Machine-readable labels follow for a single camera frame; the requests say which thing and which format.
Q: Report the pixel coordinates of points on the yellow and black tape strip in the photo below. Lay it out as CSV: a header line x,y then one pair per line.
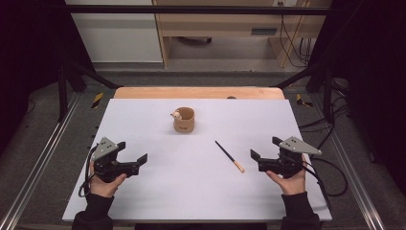
x,y
97,99
301,101

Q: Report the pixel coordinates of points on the white board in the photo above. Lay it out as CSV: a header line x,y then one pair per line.
x,y
191,191

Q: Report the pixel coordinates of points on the black frame leg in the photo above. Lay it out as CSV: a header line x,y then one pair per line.
x,y
327,92
63,92

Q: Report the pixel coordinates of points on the light wooden desk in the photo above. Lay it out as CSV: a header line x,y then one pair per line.
x,y
223,24

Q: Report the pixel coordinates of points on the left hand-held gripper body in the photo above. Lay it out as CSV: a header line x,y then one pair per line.
x,y
107,167

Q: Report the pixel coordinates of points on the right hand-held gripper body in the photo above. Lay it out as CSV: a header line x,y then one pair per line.
x,y
287,164

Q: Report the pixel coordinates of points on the white cabinet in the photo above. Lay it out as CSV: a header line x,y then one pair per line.
x,y
118,35

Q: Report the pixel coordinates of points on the black and tan brush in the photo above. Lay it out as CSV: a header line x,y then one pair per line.
x,y
228,155

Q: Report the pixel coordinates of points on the brown cup with animal figure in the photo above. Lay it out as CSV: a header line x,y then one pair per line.
x,y
185,123

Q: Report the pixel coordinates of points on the black horizontal frame bar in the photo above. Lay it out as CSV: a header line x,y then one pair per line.
x,y
191,10

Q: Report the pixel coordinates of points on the person's right hand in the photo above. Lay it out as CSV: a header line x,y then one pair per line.
x,y
293,185

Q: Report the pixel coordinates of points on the aluminium rail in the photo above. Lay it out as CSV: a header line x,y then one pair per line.
x,y
351,172
38,159

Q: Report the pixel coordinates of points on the person's left hand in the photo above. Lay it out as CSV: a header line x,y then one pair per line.
x,y
103,188

